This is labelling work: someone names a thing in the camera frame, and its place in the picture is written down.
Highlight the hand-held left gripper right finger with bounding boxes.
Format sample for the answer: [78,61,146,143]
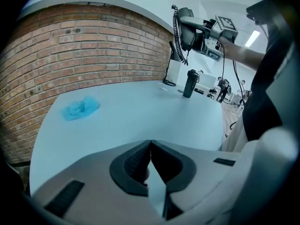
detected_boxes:
[150,139,258,225]

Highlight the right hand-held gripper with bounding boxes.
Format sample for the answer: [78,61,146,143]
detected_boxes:
[180,15,239,62]

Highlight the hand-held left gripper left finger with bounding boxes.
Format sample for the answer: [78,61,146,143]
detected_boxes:
[30,139,152,225]

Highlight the person's right forearm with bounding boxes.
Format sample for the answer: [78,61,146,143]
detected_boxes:
[217,35,267,71]

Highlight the black desk lamp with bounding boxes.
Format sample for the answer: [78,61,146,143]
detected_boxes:
[163,41,181,87]

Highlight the person's beige trousers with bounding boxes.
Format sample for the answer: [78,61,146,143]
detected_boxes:
[221,116,249,153]

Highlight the white desk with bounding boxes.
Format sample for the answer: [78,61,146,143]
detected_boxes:
[194,73,218,98]

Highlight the black tumbler bottle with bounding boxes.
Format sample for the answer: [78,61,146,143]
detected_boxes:
[182,68,201,99]

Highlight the ceiling light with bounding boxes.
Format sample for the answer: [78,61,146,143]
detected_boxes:
[245,30,261,48]

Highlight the blue crumpled cloth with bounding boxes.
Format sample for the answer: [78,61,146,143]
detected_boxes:
[61,96,101,122]

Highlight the light blue table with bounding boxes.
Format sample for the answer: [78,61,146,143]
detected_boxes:
[29,80,224,195]

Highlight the person's black shirt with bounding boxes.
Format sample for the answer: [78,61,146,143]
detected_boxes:
[242,0,300,143]

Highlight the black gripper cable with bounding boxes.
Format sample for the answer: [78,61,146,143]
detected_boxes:
[220,43,246,106]

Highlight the black head-worn camera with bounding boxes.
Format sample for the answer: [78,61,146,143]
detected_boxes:
[246,0,268,25]

